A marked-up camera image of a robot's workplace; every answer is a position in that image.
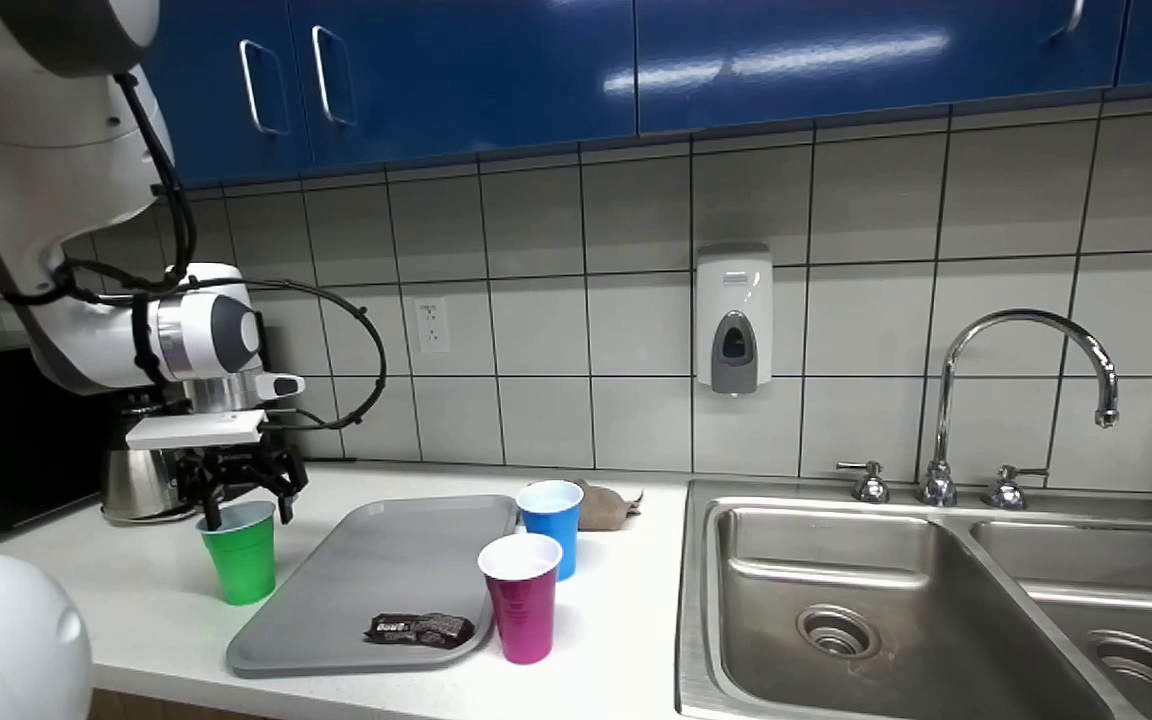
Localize blue upper cabinets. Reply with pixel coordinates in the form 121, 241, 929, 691
145, 0, 1152, 189

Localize dark candy bar wrapper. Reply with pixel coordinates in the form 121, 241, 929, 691
364, 612, 475, 646

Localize chrome kitchen faucet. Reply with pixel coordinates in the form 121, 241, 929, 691
837, 308, 1122, 511

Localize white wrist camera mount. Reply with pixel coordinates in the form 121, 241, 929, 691
125, 412, 266, 450

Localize blue plastic cup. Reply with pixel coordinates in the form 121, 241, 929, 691
517, 480, 584, 580

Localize steel coffee maker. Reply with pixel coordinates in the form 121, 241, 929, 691
99, 416, 201, 529

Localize white wall outlet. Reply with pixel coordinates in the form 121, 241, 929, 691
412, 296, 454, 352

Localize white rounded robot base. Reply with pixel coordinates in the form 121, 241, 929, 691
0, 554, 94, 720

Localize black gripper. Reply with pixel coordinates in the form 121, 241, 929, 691
170, 442, 309, 531

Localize black microwave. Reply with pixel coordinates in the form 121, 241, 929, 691
0, 347, 112, 536

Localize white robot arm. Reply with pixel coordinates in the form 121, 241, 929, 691
0, 0, 309, 517

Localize magenta plastic cup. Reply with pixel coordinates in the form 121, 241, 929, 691
475, 531, 565, 662

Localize black power cable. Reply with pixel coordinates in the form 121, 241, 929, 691
107, 63, 394, 433

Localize green plastic cup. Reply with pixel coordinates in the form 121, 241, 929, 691
201, 499, 276, 604

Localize stainless steel sink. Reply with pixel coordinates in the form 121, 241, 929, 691
677, 484, 1152, 720

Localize white soap dispenser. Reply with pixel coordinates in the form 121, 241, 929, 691
695, 252, 773, 394

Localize grey plastic tray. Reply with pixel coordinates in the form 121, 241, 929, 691
225, 497, 517, 676

